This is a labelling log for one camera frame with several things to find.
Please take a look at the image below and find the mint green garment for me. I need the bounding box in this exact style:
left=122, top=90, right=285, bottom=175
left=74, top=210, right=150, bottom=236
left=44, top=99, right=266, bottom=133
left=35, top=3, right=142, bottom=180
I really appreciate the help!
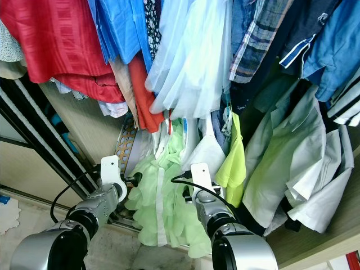
left=125, top=121, right=214, bottom=259

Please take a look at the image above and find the patterned fabric strip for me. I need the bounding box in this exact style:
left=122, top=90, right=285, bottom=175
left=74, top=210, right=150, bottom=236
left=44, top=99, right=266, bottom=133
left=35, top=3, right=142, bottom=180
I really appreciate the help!
left=115, top=118, right=138, bottom=161

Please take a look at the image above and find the lime green garment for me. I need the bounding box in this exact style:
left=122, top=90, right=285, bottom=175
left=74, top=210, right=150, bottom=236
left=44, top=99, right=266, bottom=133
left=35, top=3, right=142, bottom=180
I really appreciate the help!
left=215, top=110, right=247, bottom=209

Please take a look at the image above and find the orange-red hanging garment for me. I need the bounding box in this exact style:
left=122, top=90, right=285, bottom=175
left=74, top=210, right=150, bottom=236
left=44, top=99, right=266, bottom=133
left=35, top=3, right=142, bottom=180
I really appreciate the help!
left=127, top=53, right=167, bottom=134

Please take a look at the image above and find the pale green shirt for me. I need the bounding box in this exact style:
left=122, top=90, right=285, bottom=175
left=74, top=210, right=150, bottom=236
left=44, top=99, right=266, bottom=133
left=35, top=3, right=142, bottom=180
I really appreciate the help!
left=242, top=84, right=338, bottom=228

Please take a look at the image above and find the wardrobe sliding door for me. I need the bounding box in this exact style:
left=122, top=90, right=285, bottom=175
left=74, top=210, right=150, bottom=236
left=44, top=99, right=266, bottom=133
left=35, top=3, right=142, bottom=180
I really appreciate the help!
left=0, top=73, right=91, bottom=209

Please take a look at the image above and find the white sheer hanging garment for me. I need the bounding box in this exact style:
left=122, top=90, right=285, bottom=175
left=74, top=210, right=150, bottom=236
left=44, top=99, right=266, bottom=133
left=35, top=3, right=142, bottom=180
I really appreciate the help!
left=145, top=0, right=237, bottom=120

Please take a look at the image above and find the bright blue hanging shirt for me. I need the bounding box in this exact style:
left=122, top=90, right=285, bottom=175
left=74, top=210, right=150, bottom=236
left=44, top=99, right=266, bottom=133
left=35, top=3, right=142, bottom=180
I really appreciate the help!
left=90, top=0, right=167, bottom=74

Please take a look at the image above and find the red hanging shirt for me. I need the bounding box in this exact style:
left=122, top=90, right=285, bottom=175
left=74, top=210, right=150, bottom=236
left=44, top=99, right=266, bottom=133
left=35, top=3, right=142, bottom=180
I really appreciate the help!
left=0, top=0, right=125, bottom=104

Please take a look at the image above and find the cream hanging garment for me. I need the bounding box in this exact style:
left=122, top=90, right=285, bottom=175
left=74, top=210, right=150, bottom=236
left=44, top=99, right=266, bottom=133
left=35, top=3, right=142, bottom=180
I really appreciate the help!
left=0, top=22, right=29, bottom=80

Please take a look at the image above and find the plaid hanging shirt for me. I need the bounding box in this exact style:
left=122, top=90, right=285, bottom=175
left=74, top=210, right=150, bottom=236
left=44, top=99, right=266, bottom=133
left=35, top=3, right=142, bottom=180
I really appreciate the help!
left=228, top=0, right=296, bottom=84

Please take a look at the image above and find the black white striped garment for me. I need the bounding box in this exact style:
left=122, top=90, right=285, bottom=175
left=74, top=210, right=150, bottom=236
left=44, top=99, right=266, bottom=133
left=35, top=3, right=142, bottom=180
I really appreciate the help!
left=326, top=67, right=360, bottom=127

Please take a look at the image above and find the navy shirt with white stripe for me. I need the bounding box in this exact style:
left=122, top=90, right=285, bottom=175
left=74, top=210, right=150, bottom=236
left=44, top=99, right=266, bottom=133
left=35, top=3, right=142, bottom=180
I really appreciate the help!
left=236, top=0, right=344, bottom=113

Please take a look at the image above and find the blue denim shirt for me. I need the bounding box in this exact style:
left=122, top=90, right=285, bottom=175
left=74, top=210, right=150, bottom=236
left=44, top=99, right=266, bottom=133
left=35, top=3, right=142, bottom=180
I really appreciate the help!
left=301, top=0, right=360, bottom=102

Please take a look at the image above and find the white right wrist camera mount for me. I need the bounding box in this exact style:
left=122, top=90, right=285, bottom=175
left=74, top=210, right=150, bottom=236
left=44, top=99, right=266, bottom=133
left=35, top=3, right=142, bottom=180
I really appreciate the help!
left=190, top=163, right=213, bottom=195

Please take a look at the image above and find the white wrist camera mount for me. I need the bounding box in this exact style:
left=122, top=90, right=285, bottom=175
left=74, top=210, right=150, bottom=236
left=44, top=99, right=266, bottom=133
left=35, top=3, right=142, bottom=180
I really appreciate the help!
left=100, top=156, right=127, bottom=200
left=190, top=163, right=213, bottom=195

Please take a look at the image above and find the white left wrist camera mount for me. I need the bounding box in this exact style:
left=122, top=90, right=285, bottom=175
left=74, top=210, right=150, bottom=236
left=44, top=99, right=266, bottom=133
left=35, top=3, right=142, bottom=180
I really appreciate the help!
left=100, top=156, right=127, bottom=200

